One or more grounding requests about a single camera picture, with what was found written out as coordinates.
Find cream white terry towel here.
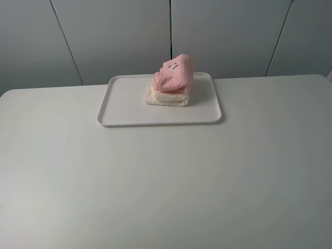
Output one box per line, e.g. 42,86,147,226
145,81,189,107

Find white rectangular plastic tray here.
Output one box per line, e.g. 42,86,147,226
97,72,222,127

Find pink terry towel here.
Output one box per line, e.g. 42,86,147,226
154,54,195,94

